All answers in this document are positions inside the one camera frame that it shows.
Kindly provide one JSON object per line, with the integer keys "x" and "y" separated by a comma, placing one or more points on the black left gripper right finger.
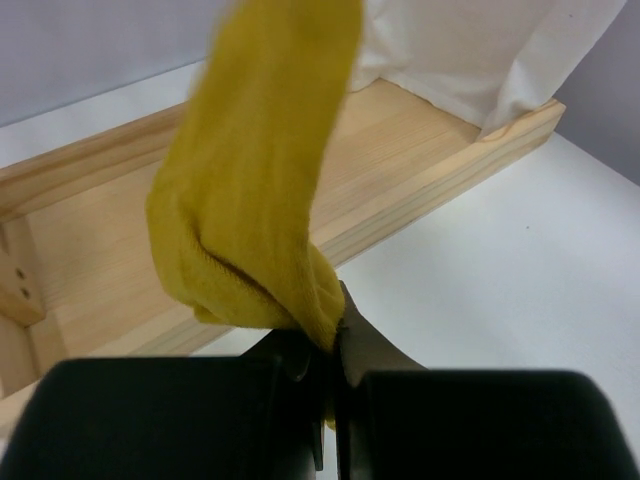
{"x": 396, "y": 419}

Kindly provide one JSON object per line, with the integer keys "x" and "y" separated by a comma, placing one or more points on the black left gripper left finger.
{"x": 253, "y": 416}

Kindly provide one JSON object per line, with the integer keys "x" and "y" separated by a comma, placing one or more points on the yellow bear pattern sock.
{"x": 228, "y": 212}

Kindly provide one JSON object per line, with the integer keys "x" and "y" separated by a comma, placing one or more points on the wooden clothes rack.
{"x": 74, "y": 220}

